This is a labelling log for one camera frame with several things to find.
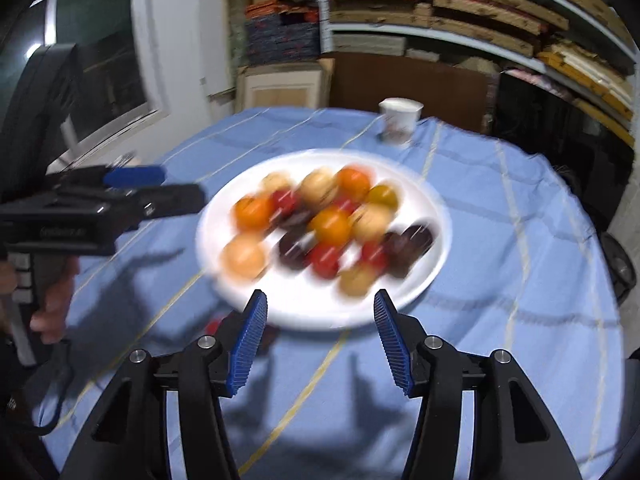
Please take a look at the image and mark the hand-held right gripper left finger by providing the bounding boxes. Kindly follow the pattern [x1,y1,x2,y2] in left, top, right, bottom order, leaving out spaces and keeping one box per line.
[60,289,268,480]

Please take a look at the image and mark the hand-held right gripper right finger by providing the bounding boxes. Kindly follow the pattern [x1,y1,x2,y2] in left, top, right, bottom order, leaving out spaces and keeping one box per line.
[374,290,583,480]

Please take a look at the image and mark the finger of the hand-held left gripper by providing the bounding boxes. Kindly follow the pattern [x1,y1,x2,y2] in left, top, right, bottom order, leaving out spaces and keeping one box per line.
[102,165,167,187]
[125,183,206,226]

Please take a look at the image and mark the white oval plate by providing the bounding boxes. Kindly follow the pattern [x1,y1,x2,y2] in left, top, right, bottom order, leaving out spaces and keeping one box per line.
[196,148,453,332]

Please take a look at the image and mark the small beige longan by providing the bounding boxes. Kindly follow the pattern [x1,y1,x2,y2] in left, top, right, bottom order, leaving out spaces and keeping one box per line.
[337,264,378,298]

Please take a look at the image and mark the orange tangerine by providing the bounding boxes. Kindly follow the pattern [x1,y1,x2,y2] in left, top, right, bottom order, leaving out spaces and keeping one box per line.
[234,194,275,231]
[336,165,373,198]

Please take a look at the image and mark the pale orange round fruit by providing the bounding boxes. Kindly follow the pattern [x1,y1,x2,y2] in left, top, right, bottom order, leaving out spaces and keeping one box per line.
[220,232,268,281]

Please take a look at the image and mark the pale cream round fruit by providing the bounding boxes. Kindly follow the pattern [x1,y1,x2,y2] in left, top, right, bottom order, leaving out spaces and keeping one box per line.
[262,171,293,193]

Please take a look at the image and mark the dark purple round fruit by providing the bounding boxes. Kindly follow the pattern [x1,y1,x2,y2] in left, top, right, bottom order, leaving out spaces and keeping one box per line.
[402,222,440,256]

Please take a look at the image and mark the striped cream pepino melon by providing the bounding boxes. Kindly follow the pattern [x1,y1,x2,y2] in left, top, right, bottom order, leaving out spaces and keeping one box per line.
[350,204,396,242]
[299,169,340,206]

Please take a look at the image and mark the person's left hand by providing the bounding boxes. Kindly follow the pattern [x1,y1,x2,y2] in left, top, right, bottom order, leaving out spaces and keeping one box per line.
[30,259,81,345]

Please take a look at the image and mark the blue checked tablecloth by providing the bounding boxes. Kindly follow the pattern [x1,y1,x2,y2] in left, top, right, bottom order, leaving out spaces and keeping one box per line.
[32,107,623,480]

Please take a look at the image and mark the green marbled panel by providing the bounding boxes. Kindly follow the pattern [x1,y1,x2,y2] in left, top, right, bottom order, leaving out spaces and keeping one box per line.
[227,0,248,68]

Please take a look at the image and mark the stack of blue brocade boxes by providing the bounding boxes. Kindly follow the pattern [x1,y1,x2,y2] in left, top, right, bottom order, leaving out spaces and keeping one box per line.
[245,12,321,66]

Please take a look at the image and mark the orange brocade boxes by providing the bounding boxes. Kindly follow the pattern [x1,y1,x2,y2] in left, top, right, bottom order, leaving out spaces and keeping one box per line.
[245,2,321,23]

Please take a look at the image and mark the white paper cup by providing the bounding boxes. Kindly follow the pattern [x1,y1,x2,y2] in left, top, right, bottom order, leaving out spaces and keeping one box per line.
[377,97,425,147]

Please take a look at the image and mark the black round stool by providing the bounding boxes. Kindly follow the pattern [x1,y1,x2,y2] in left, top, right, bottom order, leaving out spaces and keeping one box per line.
[600,232,632,306]

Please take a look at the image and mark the large black panel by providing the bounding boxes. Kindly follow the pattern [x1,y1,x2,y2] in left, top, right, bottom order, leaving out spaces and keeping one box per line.
[492,72,636,221]

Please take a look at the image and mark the brown board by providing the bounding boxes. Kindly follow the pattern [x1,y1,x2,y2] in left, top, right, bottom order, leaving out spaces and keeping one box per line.
[330,52,501,133]

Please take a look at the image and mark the white metal shelf rack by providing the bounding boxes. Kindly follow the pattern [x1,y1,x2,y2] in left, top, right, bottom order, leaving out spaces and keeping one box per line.
[320,0,640,151]

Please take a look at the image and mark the stack of tan woven boxes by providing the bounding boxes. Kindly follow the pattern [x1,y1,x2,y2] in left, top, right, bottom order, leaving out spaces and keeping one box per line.
[327,0,636,126]

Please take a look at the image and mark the aluminium frame window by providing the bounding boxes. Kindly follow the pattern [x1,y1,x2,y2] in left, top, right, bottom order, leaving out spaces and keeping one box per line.
[0,0,168,161]

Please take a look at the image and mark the wooden picture frame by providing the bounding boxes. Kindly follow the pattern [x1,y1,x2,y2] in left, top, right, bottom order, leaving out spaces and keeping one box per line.
[235,58,335,113]

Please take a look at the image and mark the black cable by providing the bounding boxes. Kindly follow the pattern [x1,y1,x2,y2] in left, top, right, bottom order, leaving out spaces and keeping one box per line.
[15,340,76,436]

